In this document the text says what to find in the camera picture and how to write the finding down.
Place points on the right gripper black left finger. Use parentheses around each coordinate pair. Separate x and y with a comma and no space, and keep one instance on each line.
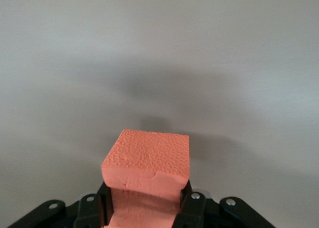
(89,210)

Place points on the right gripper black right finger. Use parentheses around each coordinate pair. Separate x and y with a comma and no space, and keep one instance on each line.
(192,210)

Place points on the orange foam block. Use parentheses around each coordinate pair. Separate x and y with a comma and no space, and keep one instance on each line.
(147,158)

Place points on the brown table cover sheet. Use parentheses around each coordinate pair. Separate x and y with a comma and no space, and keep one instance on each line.
(159,51)

